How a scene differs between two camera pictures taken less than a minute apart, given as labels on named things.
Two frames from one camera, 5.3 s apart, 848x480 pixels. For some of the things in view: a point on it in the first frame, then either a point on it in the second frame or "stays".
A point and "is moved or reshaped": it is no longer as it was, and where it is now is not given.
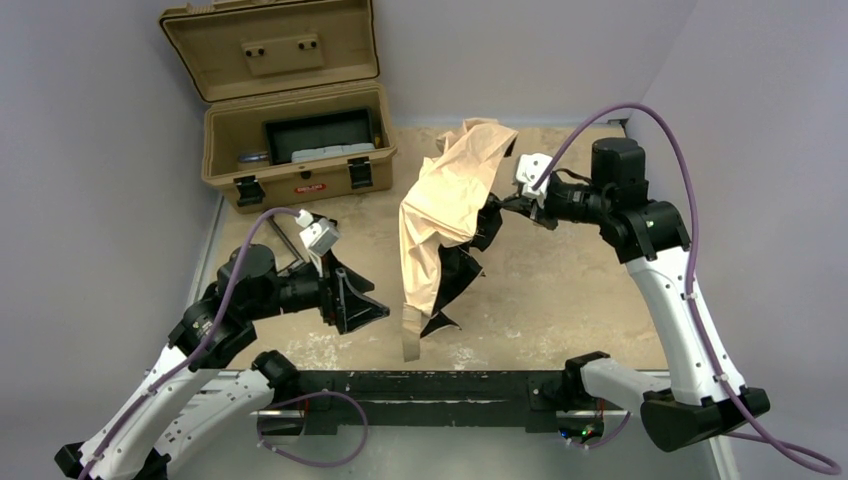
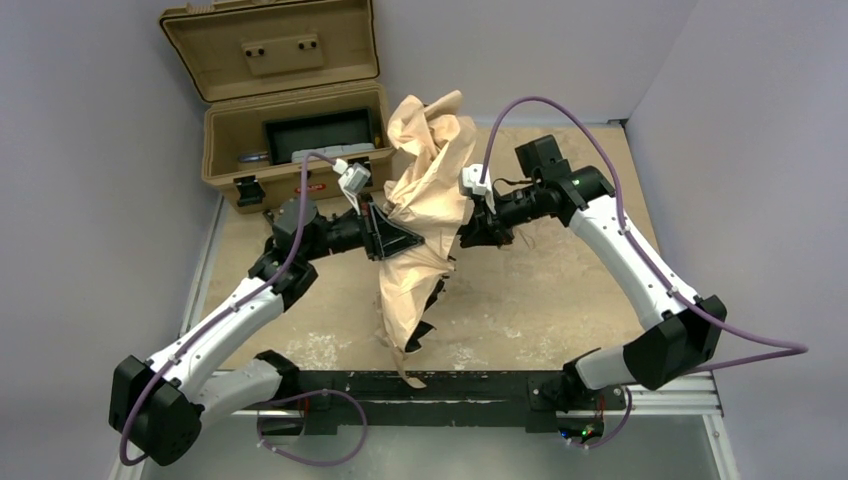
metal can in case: x=253 y=157 stays
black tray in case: x=336 y=128 stays
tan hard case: x=296 y=109 stays
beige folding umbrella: x=447 y=215 is moved or reshaped
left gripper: x=338 y=296 → x=370 y=232
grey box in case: x=301 y=154 stays
